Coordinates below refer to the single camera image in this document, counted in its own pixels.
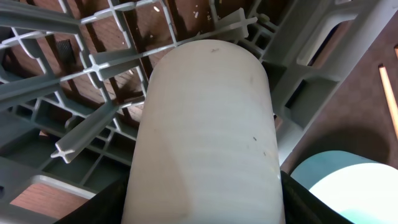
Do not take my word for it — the light blue bowl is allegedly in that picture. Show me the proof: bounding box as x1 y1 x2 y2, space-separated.
291 151 397 223

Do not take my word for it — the grey dishwasher rack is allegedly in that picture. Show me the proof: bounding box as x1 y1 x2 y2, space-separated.
1 1 397 223

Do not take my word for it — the upper wooden chopstick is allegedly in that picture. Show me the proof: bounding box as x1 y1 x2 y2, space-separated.
378 64 398 137

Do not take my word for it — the dark brown serving tray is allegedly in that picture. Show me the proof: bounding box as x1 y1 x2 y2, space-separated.
281 16 397 174

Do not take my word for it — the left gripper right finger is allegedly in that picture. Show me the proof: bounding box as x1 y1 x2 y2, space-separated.
280 171 353 224

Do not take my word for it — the white cup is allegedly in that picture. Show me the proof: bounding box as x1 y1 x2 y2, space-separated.
122 40 285 223

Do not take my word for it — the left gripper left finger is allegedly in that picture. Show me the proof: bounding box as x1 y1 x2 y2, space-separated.
54 177 129 224

